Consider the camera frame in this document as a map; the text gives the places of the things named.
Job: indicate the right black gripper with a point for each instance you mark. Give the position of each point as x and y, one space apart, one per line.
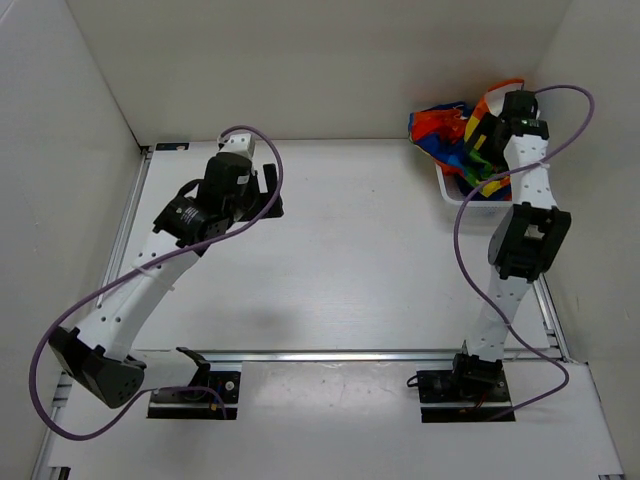
489 130

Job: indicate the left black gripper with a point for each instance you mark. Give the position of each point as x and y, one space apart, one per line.
260 200

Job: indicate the rainbow striped shorts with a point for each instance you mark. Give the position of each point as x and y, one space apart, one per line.
442 131

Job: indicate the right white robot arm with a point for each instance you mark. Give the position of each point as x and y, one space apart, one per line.
523 246

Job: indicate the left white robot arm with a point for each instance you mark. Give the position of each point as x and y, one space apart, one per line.
97 352

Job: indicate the blue label sticker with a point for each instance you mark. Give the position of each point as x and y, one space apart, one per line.
172 146

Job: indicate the white plastic basket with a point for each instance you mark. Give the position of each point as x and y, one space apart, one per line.
478 210

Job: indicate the silver aluminium rail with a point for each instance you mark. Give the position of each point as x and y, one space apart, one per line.
328 356

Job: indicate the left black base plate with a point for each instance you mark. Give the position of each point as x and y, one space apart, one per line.
219 403

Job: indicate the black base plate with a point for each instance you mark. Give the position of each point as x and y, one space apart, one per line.
442 402
219 403

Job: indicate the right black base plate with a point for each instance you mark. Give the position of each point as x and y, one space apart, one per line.
442 402

